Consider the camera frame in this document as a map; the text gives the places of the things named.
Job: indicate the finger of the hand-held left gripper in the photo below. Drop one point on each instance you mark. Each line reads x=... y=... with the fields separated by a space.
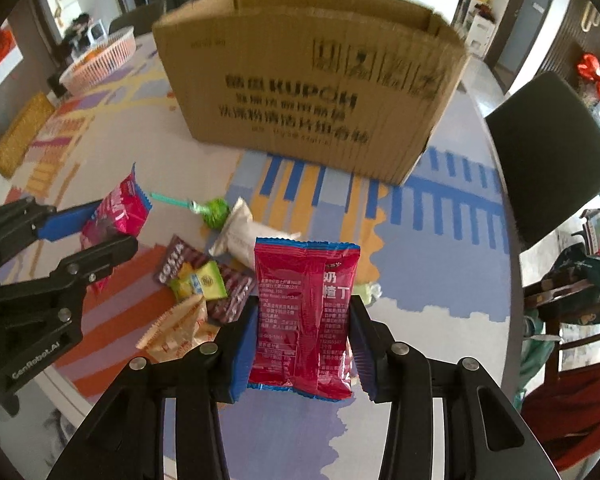
x=100 y=255
x=65 y=217

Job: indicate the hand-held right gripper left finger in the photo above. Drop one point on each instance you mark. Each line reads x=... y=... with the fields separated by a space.
x=240 y=355

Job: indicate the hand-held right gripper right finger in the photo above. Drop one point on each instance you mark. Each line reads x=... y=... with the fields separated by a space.
x=362 y=360

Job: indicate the pink snack packet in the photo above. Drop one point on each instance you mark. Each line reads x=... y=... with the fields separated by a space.
x=115 y=210

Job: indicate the beige cracker packet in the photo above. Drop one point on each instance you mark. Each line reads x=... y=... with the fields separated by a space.
x=180 y=325

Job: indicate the pale green wrapper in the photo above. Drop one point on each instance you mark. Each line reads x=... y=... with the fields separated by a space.
x=370 y=292

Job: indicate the maroon striped cookie packet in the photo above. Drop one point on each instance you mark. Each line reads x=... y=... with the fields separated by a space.
x=172 y=260

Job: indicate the red snack packet blue edges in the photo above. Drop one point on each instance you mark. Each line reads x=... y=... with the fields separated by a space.
x=300 y=310

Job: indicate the yellow green candy packet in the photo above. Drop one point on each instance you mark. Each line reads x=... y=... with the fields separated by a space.
x=202 y=280

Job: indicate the white snack packet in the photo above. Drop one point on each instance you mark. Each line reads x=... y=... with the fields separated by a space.
x=240 y=235

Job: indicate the green lollipop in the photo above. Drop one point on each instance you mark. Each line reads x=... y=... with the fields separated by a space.
x=215 y=212

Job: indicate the brown cardboard box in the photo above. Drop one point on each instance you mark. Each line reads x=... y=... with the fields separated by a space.
x=280 y=60

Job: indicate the yellow woven mat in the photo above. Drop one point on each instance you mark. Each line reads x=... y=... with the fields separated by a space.
x=22 y=135

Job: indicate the colourful printed tablecloth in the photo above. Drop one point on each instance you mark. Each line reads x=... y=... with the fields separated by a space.
x=430 y=260

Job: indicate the white plastic basket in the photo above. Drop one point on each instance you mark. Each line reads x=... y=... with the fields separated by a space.
x=105 y=67

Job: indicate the pile of oranges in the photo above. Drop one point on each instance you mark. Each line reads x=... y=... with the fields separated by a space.
x=92 y=55

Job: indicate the wooden chair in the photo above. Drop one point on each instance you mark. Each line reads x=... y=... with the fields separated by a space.
x=570 y=305

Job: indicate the dark green chair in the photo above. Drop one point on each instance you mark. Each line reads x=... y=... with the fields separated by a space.
x=545 y=160
x=140 y=15

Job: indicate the red cloth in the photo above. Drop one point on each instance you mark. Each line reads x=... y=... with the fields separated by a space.
x=580 y=410

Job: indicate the green clothing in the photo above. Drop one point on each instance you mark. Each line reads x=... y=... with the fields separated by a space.
x=580 y=265

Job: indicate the white storage shelf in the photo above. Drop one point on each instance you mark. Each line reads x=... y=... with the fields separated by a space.
x=477 y=25

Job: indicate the red white wall poster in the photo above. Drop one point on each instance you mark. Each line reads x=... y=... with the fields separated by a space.
x=0 y=55

